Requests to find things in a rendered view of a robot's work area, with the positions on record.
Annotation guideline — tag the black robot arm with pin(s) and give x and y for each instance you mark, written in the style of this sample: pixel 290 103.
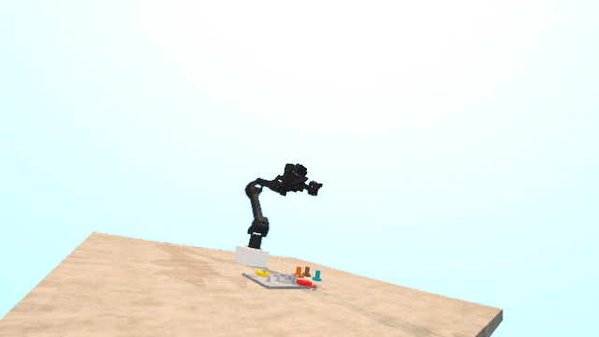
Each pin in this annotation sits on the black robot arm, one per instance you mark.
pixel 261 224

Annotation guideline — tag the orange gear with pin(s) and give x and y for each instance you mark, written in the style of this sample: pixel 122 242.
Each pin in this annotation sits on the orange gear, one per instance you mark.
pixel 298 273

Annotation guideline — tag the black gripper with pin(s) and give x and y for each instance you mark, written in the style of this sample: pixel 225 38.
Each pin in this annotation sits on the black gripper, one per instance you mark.
pixel 295 183

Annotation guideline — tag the teal gear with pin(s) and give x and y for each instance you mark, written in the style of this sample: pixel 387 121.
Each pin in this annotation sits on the teal gear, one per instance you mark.
pixel 316 278

